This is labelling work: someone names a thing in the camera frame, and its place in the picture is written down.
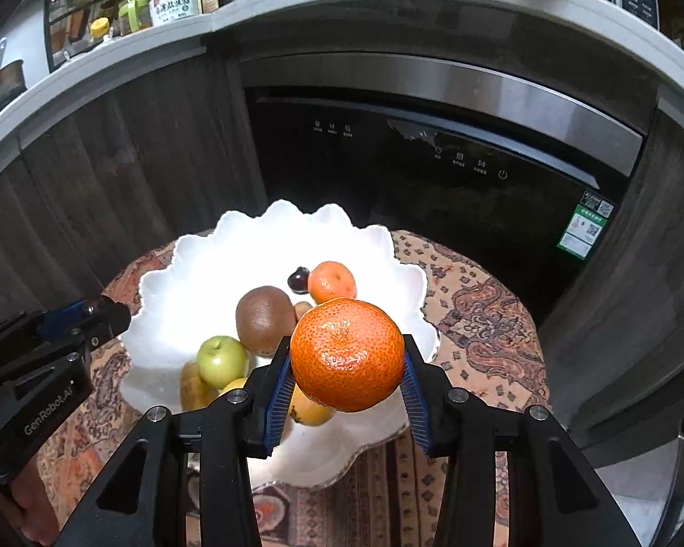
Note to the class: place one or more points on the dark wood cabinet door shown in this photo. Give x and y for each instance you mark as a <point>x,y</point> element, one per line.
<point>163,155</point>

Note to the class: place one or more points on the yellow capped bottle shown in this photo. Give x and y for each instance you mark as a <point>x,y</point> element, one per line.
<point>99,28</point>

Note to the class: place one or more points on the black built-in dishwasher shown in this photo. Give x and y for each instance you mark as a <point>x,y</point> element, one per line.
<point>487,164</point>

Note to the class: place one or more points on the small yellow loquat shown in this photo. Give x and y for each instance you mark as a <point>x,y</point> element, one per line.
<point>301,309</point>

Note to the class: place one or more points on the steel saucepan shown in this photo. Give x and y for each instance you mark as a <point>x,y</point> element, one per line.
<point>12,81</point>

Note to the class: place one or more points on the yellow lemon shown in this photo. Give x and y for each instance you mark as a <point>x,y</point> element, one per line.
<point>238,383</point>

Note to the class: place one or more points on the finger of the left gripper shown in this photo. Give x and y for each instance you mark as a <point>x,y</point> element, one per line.
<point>107,321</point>
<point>24,331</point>

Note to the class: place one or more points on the black wire spice rack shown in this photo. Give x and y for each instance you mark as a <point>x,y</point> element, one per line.
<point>67,27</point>

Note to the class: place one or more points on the green energy label sticker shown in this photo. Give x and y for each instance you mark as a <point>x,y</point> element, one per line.
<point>587,223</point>

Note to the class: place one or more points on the brown kiwi fruit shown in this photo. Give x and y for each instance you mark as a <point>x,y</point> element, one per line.
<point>263,316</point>

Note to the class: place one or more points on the yellow banana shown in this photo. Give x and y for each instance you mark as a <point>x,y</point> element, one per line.
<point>195,393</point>

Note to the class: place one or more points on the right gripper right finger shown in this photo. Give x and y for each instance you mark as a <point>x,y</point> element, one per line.
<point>556,498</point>

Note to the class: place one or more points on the dark cherry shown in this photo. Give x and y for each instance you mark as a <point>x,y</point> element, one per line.
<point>298,282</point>

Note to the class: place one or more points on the green lidded container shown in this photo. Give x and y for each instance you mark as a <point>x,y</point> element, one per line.
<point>133,16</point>

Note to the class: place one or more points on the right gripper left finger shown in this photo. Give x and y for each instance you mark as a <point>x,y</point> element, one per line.
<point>138,499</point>

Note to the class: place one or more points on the person's left hand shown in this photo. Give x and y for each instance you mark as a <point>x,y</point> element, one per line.
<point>34,514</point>

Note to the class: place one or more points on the green apple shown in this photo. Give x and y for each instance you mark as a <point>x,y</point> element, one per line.
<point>222,359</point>

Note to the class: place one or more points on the white labelled sauce jar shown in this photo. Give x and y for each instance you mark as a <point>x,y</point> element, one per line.
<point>164,11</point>

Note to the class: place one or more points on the white scalloped fruit bowl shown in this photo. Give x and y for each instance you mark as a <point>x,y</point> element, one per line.
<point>196,296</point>

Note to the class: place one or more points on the yellow orange mango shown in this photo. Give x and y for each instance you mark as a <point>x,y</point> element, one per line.
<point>305,411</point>

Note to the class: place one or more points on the orange mandarin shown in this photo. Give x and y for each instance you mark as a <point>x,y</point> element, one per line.
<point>331,280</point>
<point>347,354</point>

